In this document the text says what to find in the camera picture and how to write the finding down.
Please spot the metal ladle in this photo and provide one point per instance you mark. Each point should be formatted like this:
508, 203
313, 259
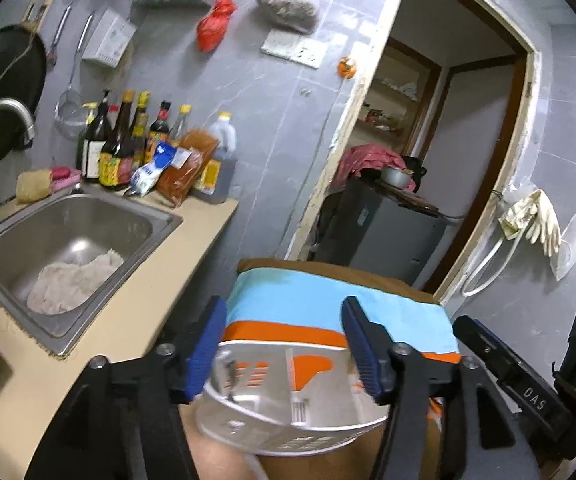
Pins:
60, 32

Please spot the white wall switch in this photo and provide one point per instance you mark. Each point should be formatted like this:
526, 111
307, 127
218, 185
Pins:
279, 42

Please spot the white dishcloth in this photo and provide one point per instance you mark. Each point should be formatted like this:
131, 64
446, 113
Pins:
72, 282

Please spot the clear bottle yellow cap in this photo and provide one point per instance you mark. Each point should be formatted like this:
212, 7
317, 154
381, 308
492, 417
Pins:
181, 122

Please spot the red cloth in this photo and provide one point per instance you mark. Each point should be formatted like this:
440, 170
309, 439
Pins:
368, 157

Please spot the dark bottle red cap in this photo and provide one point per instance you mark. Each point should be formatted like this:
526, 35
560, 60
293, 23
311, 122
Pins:
159, 127

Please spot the cream rubber gloves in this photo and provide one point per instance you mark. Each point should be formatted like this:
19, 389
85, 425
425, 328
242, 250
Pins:
538, 220

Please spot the metal fork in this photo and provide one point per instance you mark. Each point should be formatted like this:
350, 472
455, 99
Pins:
299, 410

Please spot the door frame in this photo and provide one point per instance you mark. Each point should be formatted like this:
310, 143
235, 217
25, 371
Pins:
363, 110

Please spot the black wok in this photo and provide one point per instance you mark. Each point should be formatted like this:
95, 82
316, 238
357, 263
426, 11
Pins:
2, 75

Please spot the grey cabinet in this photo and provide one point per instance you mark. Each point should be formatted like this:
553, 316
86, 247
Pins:
383, 235

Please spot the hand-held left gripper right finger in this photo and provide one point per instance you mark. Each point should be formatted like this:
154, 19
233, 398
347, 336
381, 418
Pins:
363, 355

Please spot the wooden storage shelf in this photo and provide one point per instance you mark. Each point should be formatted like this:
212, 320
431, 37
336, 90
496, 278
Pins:
393, 110

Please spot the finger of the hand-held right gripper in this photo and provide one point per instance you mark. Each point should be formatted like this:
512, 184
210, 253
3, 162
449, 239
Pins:
508, 365

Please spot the small metal pot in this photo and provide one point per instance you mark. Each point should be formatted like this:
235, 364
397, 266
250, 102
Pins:
395, 176

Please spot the blue and white bag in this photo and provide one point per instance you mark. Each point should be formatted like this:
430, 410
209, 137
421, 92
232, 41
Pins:
155, 167

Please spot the blue and orange mat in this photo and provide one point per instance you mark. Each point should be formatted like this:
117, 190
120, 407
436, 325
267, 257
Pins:
293, 300

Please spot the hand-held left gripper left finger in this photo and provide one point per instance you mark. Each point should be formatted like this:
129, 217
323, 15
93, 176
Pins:
202, 352

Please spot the dark bottle yellow cap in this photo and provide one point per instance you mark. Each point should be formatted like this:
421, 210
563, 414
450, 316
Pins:
141, 120

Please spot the orange wall hook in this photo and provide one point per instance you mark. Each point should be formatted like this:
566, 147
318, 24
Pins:
347, 67

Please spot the brown sauce packet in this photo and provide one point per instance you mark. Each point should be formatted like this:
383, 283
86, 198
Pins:
187, 165

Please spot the white plastic utensil basket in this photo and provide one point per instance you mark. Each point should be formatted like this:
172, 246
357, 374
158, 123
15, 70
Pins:
268, 430

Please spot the dark cloth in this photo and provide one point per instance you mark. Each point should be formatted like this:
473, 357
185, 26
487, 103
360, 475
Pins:
415, 170

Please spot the large oil jug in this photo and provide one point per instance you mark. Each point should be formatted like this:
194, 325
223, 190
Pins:
222, 160

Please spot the yellow sponge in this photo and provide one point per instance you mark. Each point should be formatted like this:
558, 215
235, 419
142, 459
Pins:
33, 186

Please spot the metal mesh strainer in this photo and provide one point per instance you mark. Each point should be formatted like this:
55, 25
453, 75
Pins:
70, 120

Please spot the red plastic bag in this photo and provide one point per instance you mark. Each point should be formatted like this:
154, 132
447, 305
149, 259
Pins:
215, 25

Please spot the clear plastic bag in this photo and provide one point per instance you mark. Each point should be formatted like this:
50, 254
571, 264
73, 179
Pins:
570, 245

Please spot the white wall socket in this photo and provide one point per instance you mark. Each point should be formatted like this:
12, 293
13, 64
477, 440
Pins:
312, 55

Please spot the clear bag of dried goods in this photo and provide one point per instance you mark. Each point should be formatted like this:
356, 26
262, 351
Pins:
288, 10

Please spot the stainless steel sink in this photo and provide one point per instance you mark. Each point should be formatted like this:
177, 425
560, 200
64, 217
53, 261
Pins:
67, 240

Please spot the dark bottle white label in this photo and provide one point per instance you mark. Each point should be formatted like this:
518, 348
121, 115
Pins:
95, 145

